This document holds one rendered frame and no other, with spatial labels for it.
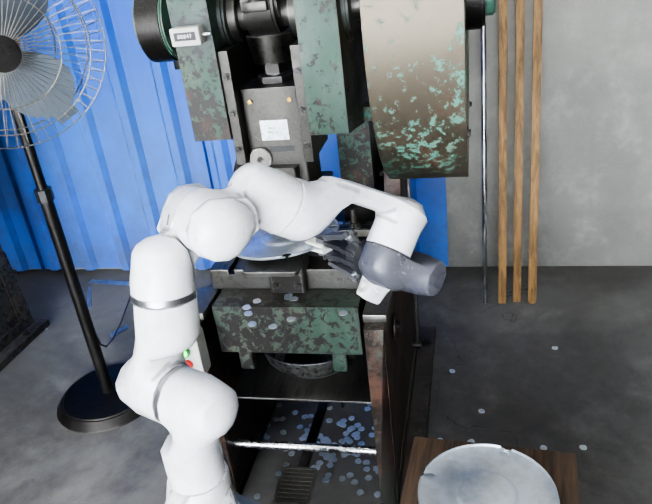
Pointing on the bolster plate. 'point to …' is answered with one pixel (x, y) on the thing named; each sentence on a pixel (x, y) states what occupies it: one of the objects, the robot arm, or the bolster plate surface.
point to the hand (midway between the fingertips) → (318, 245)
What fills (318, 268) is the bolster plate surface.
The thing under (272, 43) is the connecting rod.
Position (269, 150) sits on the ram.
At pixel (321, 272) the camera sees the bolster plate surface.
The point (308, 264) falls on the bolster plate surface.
